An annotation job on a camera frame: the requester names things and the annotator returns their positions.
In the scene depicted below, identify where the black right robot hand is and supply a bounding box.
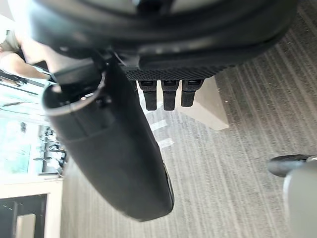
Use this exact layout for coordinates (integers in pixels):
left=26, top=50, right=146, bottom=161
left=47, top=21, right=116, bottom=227
left=9, top=0, right=299, bottom=222

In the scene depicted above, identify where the black desk with equipment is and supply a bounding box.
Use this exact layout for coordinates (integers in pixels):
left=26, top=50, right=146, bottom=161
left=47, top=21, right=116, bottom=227
left=33, top=122, right=67, bottom=176

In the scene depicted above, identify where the person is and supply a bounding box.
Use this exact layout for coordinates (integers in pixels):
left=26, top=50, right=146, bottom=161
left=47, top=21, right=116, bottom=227
left=0, top=29, right=50, bottom=80

